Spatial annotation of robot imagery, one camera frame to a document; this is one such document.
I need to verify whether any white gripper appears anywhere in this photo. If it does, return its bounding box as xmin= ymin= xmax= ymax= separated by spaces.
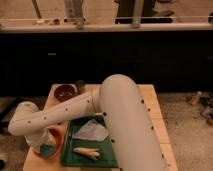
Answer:
xmin=25 ymin=128 xmax=49 ymax=151

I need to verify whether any teal sponge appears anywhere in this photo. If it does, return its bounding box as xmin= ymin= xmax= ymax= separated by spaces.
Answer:
xmin=40 ymin=144 xmax=55 ymax=157

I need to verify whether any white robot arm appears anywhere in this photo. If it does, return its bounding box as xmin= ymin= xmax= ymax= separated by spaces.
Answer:
xmin=8 ymin=74 xmax=167 ymax=171

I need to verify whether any orange red bowl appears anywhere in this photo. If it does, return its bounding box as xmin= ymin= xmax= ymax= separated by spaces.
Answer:
xmin=34 ymin=127 xmax=63 ymax=160

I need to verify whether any dark maroon bowl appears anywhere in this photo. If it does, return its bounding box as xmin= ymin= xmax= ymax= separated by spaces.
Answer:
xmin=54 ymin=84 xmax=76 ymax=102

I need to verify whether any grey folded cloth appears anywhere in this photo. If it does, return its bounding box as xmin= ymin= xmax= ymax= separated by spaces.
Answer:
xmin=72 ymin=119 xmax=108 ymax=141

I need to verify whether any dark metal cup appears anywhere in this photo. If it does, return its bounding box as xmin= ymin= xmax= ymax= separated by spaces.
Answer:
xmin=75 ymin=80 xmax=85 ymax=94

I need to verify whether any green plastic tray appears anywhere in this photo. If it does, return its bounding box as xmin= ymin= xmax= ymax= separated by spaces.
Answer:
xmin=60 ymin=115 xmax=118 ymax=168

